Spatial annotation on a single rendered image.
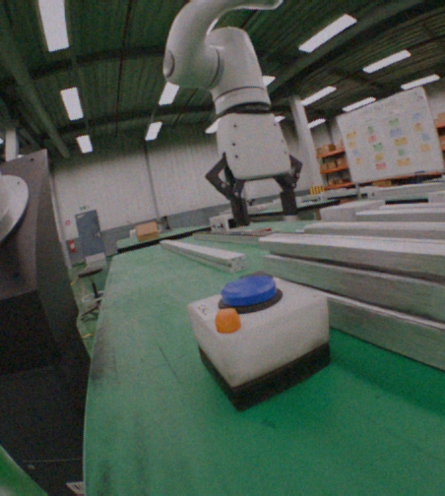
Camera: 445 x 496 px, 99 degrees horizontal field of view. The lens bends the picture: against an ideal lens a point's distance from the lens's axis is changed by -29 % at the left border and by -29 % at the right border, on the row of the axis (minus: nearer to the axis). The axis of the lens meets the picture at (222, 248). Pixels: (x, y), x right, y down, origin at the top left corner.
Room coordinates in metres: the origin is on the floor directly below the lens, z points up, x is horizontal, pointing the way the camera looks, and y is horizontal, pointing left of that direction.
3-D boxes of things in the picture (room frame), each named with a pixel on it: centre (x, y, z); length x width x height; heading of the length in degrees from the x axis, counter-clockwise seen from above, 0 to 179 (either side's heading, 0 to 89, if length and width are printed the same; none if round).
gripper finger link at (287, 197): (0.41, -0.13, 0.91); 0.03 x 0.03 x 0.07; 20
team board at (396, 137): (2.69, -2.29, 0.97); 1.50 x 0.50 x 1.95; 21
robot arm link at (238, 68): (0.39, -0.07, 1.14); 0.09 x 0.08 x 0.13; 119
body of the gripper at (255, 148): (0.39, -0.08, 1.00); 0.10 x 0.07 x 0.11; 110
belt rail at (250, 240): (1.04, -0.04, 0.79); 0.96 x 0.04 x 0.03; 20
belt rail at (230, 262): (0.98, 0.14, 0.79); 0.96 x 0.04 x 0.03; 20
